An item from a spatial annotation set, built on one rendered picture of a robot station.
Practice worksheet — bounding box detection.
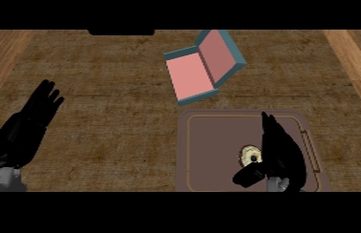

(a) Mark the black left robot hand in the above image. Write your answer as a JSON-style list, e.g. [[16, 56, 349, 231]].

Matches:
[[0, 79, 66, 170]]

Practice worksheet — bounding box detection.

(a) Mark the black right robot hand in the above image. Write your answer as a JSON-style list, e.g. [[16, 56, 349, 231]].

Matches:
[[230, 111, 307, 193]]

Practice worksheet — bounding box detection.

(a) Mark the cream frosted cupcake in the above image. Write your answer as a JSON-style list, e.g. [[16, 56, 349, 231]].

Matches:
[[235, 144, 264, 169]]

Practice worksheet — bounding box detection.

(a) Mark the brown rectangular tray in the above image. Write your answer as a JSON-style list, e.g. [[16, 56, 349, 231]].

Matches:
[[174, 108, 332, 193]]

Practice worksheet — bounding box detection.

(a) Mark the pink and teal open box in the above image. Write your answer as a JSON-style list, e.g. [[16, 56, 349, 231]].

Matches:
[[162, 30, 248, 108]]

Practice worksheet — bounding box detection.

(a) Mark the black appliance edge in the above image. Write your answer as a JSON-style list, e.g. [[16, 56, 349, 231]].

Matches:
[[85, 30, 156, 36]]

